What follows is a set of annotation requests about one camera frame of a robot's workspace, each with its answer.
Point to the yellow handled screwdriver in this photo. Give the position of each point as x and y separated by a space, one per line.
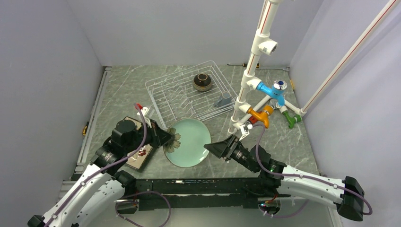
244 65

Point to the green pipe fitting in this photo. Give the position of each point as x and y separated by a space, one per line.
292 120

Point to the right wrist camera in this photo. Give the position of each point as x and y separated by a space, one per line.
245 130

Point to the teal flower ceramic plate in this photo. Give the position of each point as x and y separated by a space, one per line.
194 135

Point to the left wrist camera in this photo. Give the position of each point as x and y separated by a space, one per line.
143 113

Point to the white diagonal PVC pipe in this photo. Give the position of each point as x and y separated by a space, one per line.
374 24

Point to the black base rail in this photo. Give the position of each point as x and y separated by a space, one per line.
205 192

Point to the brown rectangular floral plate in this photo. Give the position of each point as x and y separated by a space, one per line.
139 159

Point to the grey dotted ceramic mug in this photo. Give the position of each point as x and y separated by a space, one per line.
224 99

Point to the brown patterned ceramic bowl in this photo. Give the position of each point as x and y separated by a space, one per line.
202 82

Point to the white wire dish rack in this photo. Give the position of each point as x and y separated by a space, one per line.
174 97

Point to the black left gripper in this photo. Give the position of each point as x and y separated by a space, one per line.
158 136

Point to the orange pipe fitting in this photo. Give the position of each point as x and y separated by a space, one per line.
263 115

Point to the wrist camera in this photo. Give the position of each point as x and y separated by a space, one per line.
143 113
245 130

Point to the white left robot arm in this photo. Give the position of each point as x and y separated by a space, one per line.
102 181

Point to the blue pipe valve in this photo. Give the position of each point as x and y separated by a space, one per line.
275 91

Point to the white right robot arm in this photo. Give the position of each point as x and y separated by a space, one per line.
345 196

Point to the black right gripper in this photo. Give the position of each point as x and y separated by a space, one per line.
218 148

